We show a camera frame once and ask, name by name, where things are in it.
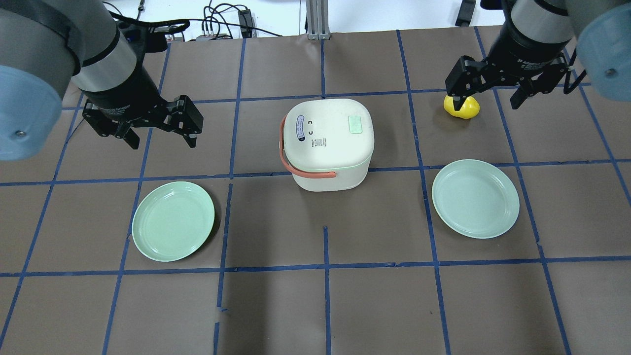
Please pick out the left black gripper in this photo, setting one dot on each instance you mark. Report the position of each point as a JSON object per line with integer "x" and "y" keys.
{"x": 127, "y": 92}

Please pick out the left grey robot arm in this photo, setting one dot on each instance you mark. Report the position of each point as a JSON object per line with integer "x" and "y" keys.
{"x": 48, "y": 44}

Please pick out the right green plate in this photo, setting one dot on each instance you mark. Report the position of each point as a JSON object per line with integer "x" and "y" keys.
{"x": 475, "y": 199}

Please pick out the black power adapter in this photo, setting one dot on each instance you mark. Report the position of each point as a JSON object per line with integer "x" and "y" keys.
{"x": 246, "y": 23}

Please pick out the left green plate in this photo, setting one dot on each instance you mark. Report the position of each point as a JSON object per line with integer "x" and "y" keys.
{"x": 173, "y": 221}

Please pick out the white rice cooker orange handle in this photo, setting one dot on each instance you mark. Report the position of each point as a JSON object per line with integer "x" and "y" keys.
{"x": 327, "y": 145}

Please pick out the aluminium frame post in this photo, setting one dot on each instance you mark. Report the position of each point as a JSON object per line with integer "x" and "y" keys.
{"x": 317, "y": 19}

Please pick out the black object top right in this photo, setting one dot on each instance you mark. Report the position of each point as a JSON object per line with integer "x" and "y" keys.
{"x": 465, "y": 13}

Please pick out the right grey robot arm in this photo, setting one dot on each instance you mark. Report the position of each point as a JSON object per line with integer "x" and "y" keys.
{"x": 545, "y": 41}

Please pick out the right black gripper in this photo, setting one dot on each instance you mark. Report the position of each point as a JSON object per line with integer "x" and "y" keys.
{"x": 523, "y": 52}

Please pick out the yellow lemon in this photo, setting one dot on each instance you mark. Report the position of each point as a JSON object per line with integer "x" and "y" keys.
{"x": 470, "y": 107}

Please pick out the green plate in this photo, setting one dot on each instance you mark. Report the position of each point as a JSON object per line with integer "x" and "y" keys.
{"x": 173, "y": 221}
{"x": 475, "y": 199}

